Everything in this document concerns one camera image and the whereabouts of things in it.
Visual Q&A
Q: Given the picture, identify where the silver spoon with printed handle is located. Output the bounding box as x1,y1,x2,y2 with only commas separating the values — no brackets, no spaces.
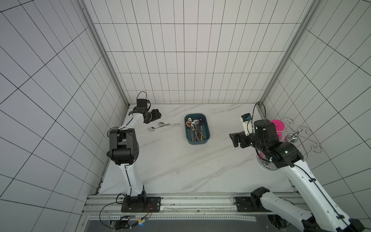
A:
158,122,181,127

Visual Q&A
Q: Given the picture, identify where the copper round spoon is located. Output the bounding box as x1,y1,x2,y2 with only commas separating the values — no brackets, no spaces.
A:
186,120,197,142

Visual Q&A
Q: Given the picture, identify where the teal plastic storage box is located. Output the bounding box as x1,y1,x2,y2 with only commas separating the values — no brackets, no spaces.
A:
184,113,211,145

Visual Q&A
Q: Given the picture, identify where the silver matte round spoon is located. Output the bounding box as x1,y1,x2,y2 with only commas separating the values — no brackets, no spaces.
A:
193,119,203,141

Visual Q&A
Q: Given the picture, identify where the plain silver round spoon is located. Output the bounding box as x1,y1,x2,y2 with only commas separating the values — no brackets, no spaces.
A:
148,126,162,131

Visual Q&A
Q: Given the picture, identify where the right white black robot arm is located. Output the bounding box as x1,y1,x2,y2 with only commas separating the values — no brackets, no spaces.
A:
230,114,366,232

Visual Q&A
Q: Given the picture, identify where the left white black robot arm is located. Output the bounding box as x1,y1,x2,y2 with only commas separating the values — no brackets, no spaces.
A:
107,107,161,212

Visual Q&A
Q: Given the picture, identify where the pink plastic cup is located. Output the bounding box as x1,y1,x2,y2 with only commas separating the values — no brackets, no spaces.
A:
271,119,286,140

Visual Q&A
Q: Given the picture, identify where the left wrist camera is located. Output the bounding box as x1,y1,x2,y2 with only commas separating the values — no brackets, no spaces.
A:
136,99,151,111

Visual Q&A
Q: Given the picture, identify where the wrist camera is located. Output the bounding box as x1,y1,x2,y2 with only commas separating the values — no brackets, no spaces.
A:
136,99,151,111
241,113,254,136

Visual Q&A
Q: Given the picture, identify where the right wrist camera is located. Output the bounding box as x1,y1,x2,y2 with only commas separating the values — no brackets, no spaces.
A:
241,113,254,136

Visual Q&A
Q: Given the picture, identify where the chrome wire cup rack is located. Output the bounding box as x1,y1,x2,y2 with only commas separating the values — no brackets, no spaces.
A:
256,116,323,172

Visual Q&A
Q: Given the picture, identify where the aluminium mounting rail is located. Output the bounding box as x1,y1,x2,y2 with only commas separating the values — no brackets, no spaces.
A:
82,193,319,224

